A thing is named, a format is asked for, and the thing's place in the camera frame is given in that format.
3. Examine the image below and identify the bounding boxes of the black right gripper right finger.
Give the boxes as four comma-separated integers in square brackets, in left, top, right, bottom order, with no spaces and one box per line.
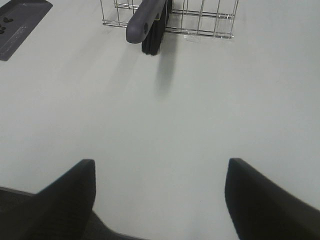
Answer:
[224,158,320,240]

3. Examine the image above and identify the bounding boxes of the purple plastic dustpan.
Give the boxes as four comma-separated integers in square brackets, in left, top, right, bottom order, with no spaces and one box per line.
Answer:
[0,0,53,61]

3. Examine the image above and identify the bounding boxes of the pile of coffee beans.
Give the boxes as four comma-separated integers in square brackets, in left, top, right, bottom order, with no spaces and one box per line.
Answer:
[0,16,14,35]

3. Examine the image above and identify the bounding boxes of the purple brush black bristles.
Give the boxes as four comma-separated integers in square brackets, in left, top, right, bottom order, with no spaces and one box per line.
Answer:
[125,0,173,56]

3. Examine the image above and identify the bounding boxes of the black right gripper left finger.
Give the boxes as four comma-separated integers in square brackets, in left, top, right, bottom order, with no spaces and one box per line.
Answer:
[0,159,96,240]

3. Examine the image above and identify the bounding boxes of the metal wire rack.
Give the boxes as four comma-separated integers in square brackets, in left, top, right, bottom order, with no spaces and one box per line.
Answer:
[99,0,239,39]

